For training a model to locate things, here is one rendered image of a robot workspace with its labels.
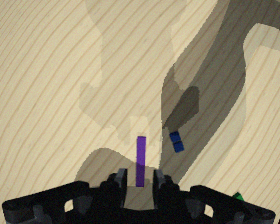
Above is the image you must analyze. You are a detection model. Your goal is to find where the green rod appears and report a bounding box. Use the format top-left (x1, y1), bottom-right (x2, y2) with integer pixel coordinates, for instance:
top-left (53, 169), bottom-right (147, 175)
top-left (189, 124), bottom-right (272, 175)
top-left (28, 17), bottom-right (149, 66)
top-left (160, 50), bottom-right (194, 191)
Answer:
top-left (232, 192), bottom-right (244, 201)

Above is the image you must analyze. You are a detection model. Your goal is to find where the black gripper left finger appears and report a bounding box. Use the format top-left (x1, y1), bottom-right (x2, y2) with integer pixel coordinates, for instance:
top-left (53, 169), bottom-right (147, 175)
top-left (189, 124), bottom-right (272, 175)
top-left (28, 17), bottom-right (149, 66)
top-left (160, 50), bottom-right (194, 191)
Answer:
top-left (2, 168), bottom-right (127, 224)

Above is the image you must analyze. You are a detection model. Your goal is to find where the small dark blue block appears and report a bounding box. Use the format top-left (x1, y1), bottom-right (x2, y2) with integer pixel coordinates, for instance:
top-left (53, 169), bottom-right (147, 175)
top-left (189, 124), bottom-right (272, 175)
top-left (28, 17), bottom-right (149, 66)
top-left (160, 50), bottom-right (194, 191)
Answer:
top-left (169, 131), bottom-right (181, 143)
top-left (173, 141), bottom-right (184, 153)

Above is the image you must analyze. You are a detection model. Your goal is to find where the purple rod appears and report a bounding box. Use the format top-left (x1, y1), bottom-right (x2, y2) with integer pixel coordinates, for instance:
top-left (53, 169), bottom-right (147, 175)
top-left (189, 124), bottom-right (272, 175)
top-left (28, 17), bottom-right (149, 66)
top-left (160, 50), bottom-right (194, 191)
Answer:
top-left (136, 136), bottom-right (146, 187)

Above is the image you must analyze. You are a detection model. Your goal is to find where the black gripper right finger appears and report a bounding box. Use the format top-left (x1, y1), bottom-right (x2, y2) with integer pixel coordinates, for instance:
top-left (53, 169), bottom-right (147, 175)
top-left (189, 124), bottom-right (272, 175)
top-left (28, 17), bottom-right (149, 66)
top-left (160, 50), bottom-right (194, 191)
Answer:
top-left (152, 169), bottom-right (276, 224)

